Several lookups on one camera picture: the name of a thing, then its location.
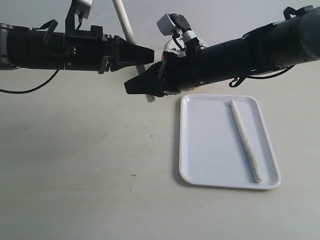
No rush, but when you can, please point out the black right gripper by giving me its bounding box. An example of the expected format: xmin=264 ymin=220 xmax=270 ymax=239
xmin=124 ymin=52 xmax=193 ymax=98

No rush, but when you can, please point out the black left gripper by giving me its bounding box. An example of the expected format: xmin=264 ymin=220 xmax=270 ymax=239
xmin=64 ymin=25 xmax=155 ymax=74

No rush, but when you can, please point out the white drumstick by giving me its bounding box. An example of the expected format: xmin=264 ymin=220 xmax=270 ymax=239
xmin=229 ymin=99 xmax=263 ymax=183
xmin=111 ymin=0 xmax=156 ymax=104

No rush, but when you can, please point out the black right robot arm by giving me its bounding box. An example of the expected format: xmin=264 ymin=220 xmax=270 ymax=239
xmin=124 ymin=5 xmax=320 ymax=97

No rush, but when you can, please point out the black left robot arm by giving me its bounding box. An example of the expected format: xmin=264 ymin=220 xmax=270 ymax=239
xmin=0 ymin=23 xmax=155 ymax=74

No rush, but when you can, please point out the small red drum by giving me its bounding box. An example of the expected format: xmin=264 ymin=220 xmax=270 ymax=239
xmin=161 ymin=37 xmax=210 ymax=92

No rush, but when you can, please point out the white plastic tray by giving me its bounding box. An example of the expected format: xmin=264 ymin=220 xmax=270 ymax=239
xmin=179 ymin=94 xmax=281 ymax=190

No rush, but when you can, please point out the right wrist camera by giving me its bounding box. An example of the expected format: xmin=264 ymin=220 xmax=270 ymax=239
xmin=156 ymin=13 xmax=201 ymax=52

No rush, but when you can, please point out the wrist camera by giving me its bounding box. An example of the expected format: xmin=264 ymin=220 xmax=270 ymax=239
xmin=71 ymin=0 xmax=94 ymax=19
xmin=156 ymin=13 xmax=201 ymax=52

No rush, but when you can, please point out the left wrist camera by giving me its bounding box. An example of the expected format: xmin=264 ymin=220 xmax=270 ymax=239
xmin=71 ymin=0 xmax=94 ymax=19

